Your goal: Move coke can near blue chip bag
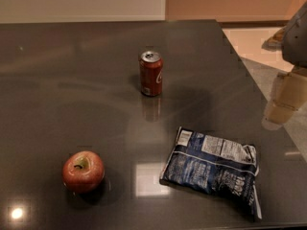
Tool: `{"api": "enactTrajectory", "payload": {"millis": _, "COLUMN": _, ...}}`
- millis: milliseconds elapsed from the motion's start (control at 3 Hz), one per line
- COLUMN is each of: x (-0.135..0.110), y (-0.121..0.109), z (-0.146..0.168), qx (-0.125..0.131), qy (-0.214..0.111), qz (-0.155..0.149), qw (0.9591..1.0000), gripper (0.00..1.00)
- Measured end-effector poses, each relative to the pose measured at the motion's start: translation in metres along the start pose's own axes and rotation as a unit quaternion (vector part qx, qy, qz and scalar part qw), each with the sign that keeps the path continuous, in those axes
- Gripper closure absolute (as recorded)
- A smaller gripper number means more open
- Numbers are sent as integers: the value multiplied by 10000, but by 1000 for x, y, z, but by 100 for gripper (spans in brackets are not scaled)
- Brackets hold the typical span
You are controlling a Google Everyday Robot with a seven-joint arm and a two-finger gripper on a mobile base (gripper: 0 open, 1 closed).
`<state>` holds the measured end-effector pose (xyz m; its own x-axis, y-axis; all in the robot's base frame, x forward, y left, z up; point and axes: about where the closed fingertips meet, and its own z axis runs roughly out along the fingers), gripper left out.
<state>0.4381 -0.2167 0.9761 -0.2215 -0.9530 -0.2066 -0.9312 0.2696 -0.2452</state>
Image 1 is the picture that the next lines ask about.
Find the red coke can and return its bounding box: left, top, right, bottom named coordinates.
left=139, top=50, right=163, bottom=97

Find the red apple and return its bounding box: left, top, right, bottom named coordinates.
left=62, top=150, right=105, bottom=194

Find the blue chip bag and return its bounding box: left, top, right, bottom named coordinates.
left=160, top=127, right=262, bottom=218

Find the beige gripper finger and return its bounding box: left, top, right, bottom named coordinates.
left=264, top=66, right=307, bottom=125
left=265, top=28, right=285, bottom=47

